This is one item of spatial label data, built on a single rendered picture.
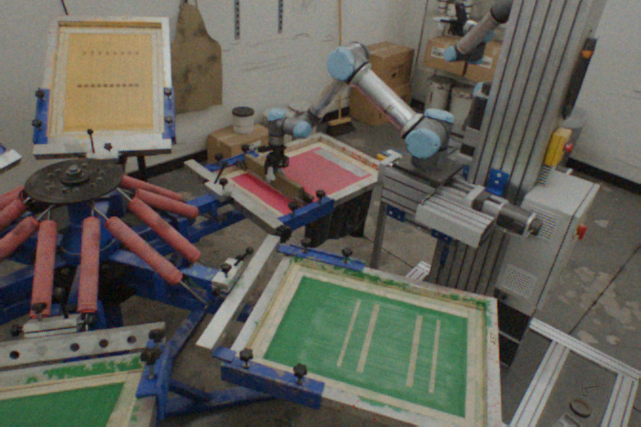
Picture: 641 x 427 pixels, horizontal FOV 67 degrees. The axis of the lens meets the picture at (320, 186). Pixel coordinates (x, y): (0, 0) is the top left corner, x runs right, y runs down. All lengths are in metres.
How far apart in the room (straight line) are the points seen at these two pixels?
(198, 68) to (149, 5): 0.62
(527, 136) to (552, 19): 0.43
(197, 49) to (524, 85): 2.86
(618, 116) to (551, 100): 3.35
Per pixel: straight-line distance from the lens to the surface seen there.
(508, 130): 2.01
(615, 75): 5.21
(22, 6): 3.71
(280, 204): 2.22
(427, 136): 1.78
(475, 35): 2.43
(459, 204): 1.97
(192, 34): 4.15
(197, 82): 4.26
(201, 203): 2.08
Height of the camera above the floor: 2.16
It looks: 31 degrees down
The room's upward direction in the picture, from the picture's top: 5 degrees clockwise
